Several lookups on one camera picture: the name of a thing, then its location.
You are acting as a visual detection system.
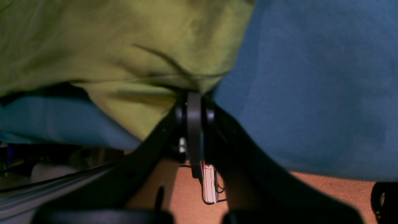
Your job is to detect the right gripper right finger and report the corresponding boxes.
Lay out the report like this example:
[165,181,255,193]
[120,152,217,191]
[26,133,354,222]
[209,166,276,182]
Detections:
[202,96,363,224]

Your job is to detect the olive green t-shirt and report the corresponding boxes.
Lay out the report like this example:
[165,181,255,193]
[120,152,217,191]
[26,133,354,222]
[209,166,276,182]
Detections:
[1,0,256,139]

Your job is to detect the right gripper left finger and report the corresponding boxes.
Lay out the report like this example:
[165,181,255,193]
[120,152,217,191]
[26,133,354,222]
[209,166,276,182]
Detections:
[31,92,203,224]

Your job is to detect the blue table cloth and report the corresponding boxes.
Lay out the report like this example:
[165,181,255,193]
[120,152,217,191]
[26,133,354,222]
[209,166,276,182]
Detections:
[1,0,397,181]

